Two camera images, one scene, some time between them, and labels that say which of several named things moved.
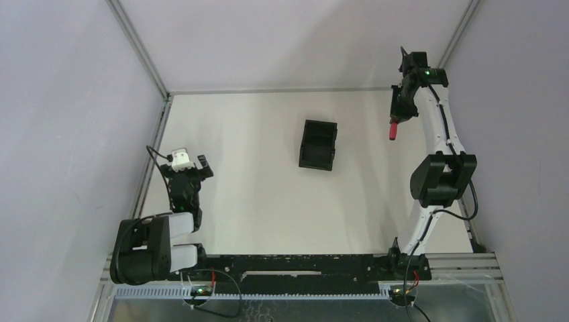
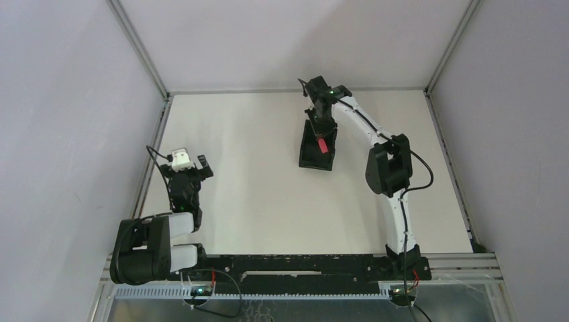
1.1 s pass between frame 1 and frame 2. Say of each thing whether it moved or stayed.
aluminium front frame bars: stayed
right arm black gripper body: moved
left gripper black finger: stayed
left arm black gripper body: stayed
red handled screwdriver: moved
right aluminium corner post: stayed
